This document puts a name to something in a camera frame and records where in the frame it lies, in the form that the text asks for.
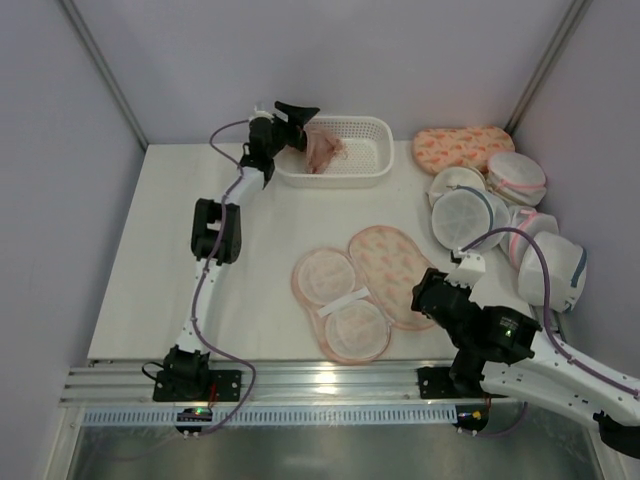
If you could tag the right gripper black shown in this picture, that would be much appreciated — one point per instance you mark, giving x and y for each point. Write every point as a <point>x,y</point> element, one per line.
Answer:
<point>431,296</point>

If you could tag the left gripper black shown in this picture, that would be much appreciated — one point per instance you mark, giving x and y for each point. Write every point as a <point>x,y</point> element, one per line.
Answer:
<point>288,130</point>

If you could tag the pink satin lace bra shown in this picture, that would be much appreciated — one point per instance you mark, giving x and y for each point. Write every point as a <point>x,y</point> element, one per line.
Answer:
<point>321,149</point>

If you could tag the peach floral laundry bag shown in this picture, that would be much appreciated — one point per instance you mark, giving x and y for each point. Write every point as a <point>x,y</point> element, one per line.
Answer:
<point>355,298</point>

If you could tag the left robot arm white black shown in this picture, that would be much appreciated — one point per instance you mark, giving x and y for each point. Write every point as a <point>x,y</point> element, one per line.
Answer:
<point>216,241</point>

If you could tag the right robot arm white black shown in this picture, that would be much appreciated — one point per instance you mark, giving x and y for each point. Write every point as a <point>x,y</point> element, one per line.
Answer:
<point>501,351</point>

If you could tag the white mesh bag blue zipper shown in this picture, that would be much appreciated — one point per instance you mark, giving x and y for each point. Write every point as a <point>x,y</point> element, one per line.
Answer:
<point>464,214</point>

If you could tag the white mesh bag pink trim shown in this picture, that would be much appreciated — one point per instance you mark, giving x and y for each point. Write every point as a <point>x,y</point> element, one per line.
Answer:
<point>531,222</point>

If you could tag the cream mesh bag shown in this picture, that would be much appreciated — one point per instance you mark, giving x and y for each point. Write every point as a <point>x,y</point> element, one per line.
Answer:
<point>453,177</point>

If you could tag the peach floral bag at back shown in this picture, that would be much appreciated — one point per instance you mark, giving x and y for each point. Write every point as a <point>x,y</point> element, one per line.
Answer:
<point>436,149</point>

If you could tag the white mesh bag pink zipper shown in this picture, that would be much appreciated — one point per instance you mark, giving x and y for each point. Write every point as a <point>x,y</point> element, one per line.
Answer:
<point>517,178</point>

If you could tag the white perforated plastic basket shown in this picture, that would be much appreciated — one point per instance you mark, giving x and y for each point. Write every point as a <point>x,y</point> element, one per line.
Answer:
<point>367,155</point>

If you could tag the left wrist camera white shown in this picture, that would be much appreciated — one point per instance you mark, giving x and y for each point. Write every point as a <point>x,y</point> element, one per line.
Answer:
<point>260,110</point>

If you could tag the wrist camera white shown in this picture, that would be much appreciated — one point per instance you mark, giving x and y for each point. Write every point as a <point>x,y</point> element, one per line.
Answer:
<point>470,268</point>
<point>260,110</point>

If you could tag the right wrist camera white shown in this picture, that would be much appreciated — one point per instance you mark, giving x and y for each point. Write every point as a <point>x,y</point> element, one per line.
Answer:
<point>470,268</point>

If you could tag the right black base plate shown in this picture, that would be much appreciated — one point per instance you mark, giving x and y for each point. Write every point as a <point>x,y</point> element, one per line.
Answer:
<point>445,381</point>

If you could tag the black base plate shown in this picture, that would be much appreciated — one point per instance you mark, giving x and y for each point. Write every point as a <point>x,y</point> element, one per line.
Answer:
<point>445,381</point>
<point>220,385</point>

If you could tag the aluminium mounting rail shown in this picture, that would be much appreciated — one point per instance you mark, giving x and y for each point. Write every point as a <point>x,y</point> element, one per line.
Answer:
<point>280,361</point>

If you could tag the slotted white cable duct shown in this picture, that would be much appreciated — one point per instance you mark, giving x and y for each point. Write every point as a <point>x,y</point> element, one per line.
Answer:
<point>254,415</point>

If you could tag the left aluminium corner post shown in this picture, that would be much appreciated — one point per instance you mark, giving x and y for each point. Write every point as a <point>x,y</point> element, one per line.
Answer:
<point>88,42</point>

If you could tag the aluminium corner post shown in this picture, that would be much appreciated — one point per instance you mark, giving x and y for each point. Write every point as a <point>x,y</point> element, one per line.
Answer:
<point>88,42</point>
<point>568,25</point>

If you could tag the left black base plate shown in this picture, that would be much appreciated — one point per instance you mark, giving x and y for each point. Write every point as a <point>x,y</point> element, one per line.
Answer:
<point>220,385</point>

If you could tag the right aluminium corner post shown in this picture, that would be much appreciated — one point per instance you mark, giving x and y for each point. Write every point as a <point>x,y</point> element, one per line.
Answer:
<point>568,25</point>

